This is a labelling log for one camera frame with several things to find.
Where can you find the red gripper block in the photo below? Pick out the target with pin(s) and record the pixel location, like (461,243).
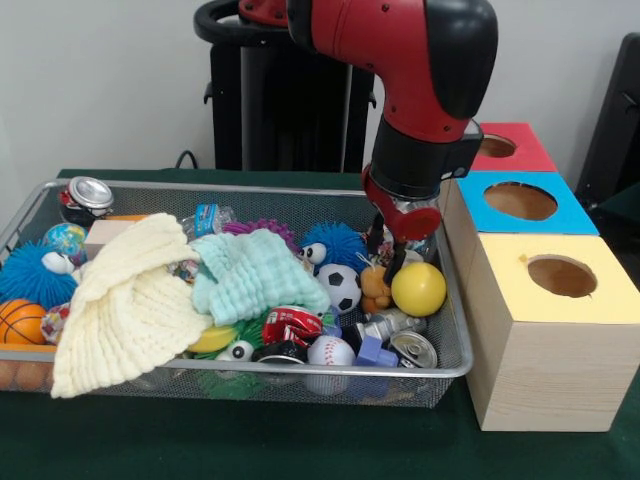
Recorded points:
(417,225)

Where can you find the small brown plush toy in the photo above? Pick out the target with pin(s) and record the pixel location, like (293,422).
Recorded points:
(374,287)

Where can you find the yellow ball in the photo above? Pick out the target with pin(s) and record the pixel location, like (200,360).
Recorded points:
(420,290)

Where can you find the mint green cloth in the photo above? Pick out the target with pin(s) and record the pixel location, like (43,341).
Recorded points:
(250,280)

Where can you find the cream yellow cloth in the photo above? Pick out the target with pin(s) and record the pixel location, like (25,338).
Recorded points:
(130,310)

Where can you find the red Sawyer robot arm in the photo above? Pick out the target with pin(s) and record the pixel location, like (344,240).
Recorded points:
(415,60)

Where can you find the shallow clear mesh bin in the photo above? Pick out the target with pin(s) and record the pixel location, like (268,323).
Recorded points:
(450,320)

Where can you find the wooden three-hole box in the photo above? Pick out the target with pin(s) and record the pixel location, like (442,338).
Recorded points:
(550,370)

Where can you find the blue spiky ball with eyes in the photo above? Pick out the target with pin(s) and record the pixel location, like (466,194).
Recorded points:
(25,277)
(337,240)

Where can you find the small soccer ball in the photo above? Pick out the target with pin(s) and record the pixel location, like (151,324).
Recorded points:
(340,287)

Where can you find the small baseball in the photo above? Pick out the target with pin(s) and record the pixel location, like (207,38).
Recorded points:
(331,350)

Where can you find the purple spiky ball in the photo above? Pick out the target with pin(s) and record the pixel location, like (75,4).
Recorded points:
(270,227)

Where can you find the green spiky ball with eye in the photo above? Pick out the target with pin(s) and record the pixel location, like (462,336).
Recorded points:
(235,350)

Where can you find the yellow green plastic banana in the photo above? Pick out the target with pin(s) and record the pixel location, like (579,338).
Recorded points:
(215,339)

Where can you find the dark green tablecloth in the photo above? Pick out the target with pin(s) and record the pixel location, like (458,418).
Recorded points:
(250,440)

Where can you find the black upright panel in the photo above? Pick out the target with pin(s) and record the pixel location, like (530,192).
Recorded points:
(615,125)

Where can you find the silver drink can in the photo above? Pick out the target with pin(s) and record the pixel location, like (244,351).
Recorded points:
(87,197)

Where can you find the small orange basketball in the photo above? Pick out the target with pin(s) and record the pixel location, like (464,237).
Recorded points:
(20,322)

